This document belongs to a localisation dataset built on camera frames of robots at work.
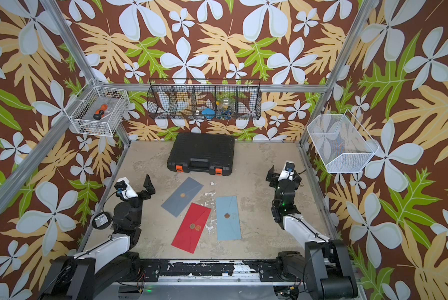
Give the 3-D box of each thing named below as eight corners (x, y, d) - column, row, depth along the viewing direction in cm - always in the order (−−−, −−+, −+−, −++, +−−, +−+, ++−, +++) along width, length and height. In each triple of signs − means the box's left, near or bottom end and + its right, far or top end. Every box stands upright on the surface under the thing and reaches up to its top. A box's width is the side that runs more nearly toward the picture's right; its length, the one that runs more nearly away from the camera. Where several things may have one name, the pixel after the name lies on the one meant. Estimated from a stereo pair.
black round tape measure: (92, 229, 87) (88, 227, 85) (98, 214, 92) (95, 212, 90) (107, 229, 87) (104, 227, 85) (113, 214, 92) (110, 212, 90)
